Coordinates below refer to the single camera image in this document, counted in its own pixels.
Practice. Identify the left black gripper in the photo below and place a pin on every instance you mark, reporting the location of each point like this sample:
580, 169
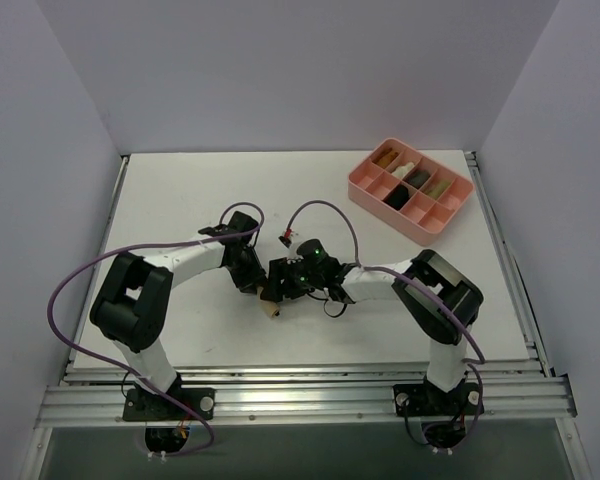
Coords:
252, 279

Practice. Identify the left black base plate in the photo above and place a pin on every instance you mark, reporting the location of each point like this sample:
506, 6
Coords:
143, 406

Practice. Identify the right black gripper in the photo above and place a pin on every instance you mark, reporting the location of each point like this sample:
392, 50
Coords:
279, 279

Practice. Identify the black rolled cloth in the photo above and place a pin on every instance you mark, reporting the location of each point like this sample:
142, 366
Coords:
398, 197

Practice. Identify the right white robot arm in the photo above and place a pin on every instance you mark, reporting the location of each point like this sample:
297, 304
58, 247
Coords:
443, 302

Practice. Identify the dark grey rolled cloth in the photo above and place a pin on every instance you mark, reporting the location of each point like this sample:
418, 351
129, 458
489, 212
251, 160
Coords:
418, 178

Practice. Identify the pink compartment organizer box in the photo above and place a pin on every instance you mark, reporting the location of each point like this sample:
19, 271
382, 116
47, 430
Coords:
421, 219

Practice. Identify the white rolled cloth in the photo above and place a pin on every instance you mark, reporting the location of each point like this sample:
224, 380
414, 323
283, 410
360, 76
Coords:
402, 171

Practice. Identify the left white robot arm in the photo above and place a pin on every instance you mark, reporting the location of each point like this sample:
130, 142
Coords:
130, 309

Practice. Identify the beige underwear with navy trim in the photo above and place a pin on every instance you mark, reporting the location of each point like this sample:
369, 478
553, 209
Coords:
270, 308

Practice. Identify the aluminium rail frame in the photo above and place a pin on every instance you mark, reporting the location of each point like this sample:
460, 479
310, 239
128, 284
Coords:
306, 396

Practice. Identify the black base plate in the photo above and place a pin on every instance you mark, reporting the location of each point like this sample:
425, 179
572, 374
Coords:
143, 406
426, 400

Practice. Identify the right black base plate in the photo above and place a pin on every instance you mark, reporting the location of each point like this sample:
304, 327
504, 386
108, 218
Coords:
426, 400

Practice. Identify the olive rolled cloth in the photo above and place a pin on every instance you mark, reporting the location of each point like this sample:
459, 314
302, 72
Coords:
434, 190

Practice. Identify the orange rolled cloth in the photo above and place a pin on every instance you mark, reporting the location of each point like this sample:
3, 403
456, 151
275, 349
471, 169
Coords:
386, 157

